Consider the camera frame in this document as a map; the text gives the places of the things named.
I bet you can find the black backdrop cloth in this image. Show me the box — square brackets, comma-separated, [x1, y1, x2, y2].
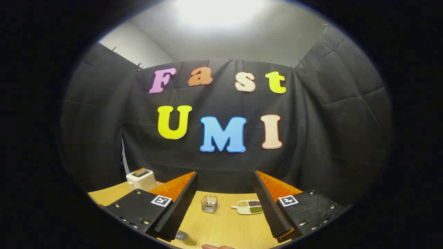
[59, 26, 393, 208]

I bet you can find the white divided snack dish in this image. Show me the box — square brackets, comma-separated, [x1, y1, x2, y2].
[231, 200, 264, 215]

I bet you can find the small wire mesh basket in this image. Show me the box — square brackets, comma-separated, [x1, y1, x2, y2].
[201, 195, 218, 213]

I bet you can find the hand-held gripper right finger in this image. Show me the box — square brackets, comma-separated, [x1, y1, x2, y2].
[253, 170, 346, 243]

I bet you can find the wooden table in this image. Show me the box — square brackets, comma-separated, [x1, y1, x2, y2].
[87, 181, 301, 249]

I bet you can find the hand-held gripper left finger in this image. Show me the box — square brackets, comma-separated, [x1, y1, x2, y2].
[98, 170, 199, 242]

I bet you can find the white toaster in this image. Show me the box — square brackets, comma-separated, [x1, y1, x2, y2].
[126, 168, 158, 192]

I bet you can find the silver bottle with green label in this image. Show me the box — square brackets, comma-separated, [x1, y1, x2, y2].
[174, 230, 197, 246]

